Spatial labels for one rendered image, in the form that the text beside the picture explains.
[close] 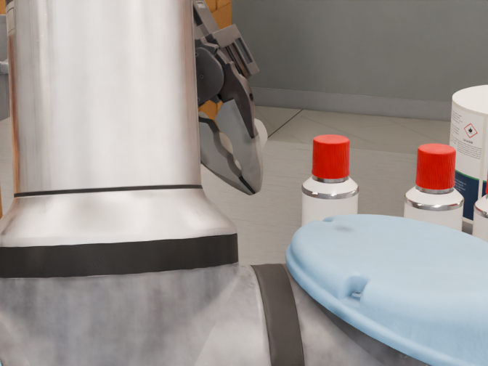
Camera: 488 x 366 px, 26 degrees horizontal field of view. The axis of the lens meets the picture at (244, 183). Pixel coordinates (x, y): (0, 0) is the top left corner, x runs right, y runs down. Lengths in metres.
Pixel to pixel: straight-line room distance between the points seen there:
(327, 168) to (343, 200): 0.03
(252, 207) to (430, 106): 3.94
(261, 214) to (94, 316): 1.09
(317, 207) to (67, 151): 0.52
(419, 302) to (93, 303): 0.13
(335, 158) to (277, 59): 4.67
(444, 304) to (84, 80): 0.18
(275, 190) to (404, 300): 1.19
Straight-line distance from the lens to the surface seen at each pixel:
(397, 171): 1.74
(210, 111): 4.68
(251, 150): 0.97
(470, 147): 1.34
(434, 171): 0.92
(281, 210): 1.54
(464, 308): 0.44
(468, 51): 5.38
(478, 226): 0.92
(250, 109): 0.96
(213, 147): 0.98
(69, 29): 0.46
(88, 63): 0.45
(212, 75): 0.96
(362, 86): 5.51
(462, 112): 1.35
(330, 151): 0.94
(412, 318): 0.44
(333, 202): 0.94
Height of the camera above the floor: 1.34
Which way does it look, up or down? 18 degrees down
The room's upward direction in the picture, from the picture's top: straight up
